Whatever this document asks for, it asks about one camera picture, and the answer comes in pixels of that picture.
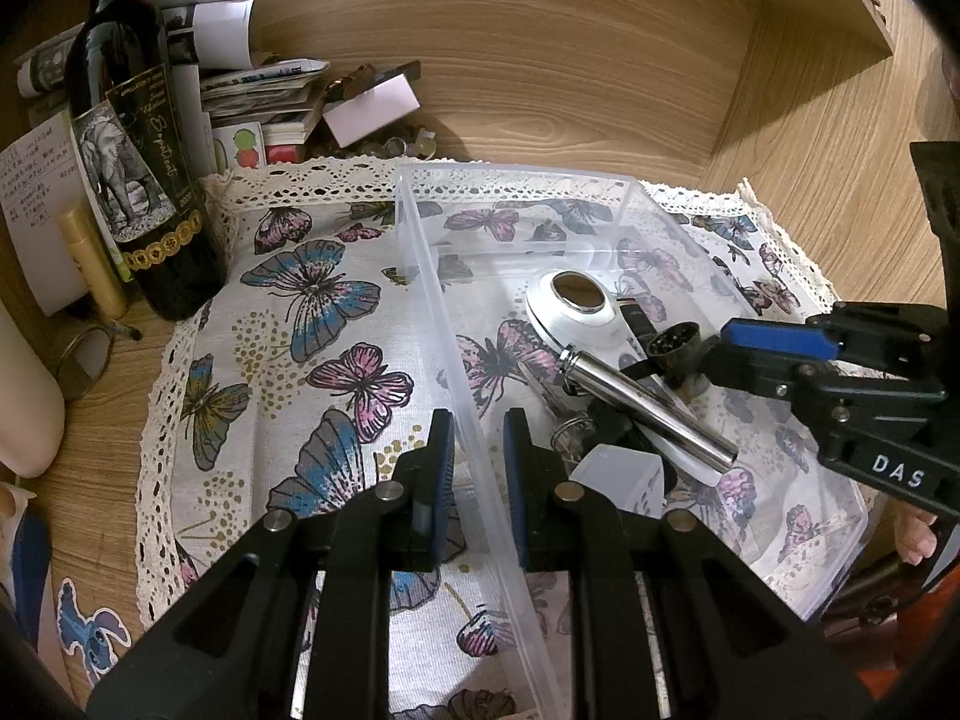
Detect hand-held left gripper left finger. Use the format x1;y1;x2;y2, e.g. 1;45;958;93
86;409;457;720

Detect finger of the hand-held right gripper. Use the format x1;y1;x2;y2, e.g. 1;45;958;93
718;304;947;392
701;341;824;407

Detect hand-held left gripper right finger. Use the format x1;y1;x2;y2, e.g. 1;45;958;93
502;409;875;720

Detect small clear glass bottle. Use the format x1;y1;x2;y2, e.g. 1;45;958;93
550;416;599;462

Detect black cylindrical tube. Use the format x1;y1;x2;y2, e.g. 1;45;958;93
646;321;706;380

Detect translucent white jar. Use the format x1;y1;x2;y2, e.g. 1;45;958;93
568;445;668;518

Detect silver metal tube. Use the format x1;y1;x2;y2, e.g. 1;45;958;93
557;341;740;475

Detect clear plastic storage box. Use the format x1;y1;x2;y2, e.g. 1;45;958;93
394;160;869;720

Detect person's right hand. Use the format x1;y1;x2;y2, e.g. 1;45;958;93
896;506;938;565

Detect white handheld facial massager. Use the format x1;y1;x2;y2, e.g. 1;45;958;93
523;270;725;497

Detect butterfly print lace cloth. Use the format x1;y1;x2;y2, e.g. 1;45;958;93
135;157;875;720

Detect orange cloth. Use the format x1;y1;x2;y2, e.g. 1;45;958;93
896;585;960;665

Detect pile of small metal rings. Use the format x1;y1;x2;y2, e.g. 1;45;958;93
322;127;440;162

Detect dark wine bottle elephant label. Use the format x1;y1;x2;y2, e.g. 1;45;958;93
62;0;224;322

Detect wooden shelf board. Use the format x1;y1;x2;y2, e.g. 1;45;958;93
799;0;895;74

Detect pale pink sticky note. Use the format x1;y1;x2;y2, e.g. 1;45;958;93
322;77;419;147

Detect small round mirror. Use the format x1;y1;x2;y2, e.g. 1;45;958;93
54;319;143;402

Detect blue cartoon sticker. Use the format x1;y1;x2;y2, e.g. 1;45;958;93
56;577;134;687

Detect stack of cards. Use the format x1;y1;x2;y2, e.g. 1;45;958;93
259;111;320;145

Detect fruit sticker card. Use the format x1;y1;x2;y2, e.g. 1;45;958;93
212;120;265;170

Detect brass binder clip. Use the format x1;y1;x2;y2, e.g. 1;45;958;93
326;60;421;100

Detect beige lip balm tube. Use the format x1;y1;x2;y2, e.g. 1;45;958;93
58;206;130;320

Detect white cylinder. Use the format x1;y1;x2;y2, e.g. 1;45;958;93
0;300;67;479

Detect blue and white packet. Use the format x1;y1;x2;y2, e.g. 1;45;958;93
0;480;53;646

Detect folded newspaper stack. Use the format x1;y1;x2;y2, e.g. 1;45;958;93
199;56;331;115

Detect white handwritten note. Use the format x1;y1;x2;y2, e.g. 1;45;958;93
0;111;91;316

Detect curled white paper sheets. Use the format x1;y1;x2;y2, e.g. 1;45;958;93
146;0;256;68

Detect rolled printed paper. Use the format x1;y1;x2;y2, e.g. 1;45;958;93
15;22;85;95

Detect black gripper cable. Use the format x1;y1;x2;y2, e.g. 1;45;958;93
919;516;960;593

